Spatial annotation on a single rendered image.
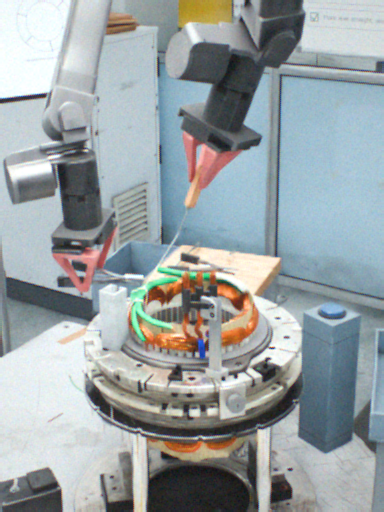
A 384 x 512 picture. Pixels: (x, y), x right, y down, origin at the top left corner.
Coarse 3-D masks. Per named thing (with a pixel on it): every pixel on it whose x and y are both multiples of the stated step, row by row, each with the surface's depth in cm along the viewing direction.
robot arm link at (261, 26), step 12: (252, 0) 103; (264, 0) 100; (276, 0) 100; (288, 0) 100; (300, 0) 101; (252, 12) 105; (264, 12) 101; (276, 12) 101; (288, 12) 102; (300, 12) 103; (252, 24) 105; (264, 24) 102; (276, 24) 103; (288, 24) 103; (300, 24) 104; (252, 36) 106; (264, 36) 104; (300, 36) 106
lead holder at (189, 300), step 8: (200, 288) 113; (216, 288) 114; (184, 296) 113; (192, 296) 113; (200, 296) 113; (208, 296) 114; (216, 296) 114; (184, 304) 113; (192, 304) 113; (200, 304) 113; (208, 304) 113; (184, 312) 114
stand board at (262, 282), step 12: (180, 252) 167; (204, 252) 167; (216, 252) 167; (228, 252) 167; (168, 264) 162; (216, 264) 162; (240, 264) 161; (252, 264) 161; (264, 264) 161; (276, 264) 161; (156, 276) 157; (240, 276) 156; (252, 276) 156; (264, 276) 156; (252, 288) 151; (264, 288) 155
